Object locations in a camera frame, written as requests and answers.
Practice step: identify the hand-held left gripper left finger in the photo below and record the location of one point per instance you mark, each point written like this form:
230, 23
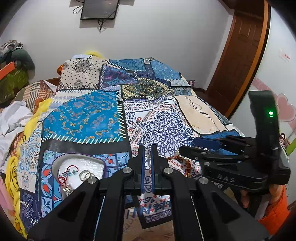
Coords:
143, 162

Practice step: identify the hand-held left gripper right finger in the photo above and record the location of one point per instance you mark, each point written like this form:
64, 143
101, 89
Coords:
152, 163

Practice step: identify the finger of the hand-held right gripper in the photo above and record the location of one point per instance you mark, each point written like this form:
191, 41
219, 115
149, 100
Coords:
208, 141
196, 153

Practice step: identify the purple heart-shaped box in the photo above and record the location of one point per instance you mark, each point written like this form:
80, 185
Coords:
69, 156

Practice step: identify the silver pendant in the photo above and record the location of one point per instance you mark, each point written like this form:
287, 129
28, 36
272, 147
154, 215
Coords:
68, 188

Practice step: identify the person's right hand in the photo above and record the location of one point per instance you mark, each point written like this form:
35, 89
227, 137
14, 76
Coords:
244, 199

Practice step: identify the patchwork printed blanket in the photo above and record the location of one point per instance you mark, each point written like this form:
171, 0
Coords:
97, 120

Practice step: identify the pink heart sticker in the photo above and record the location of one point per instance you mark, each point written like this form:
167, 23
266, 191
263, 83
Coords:
285, 104

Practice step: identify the brown wooden door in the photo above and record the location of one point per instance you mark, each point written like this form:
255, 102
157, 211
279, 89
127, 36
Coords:
240, 58

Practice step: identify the yellow cloth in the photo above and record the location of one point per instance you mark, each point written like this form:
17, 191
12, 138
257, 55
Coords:
34, 113

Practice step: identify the orange striped cloth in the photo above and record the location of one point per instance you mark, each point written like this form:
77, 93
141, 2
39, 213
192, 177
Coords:
37, 95

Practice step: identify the white cloth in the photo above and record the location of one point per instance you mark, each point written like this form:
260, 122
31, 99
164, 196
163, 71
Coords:
12, 120

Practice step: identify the pink cloth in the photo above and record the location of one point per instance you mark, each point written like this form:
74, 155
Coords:
4, 197

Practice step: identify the green patterned cloth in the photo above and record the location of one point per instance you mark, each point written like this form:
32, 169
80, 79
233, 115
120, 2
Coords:
13, 85

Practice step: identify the small black monitor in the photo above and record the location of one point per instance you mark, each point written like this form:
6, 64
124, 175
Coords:
99, 9

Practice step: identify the orange box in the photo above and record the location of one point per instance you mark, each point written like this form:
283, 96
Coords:
8, 69

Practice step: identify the pile of clothes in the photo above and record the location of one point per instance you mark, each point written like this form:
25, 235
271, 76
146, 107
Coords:
13, 53

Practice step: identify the red wall sticker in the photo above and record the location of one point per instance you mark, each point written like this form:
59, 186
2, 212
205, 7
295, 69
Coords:
286, 56

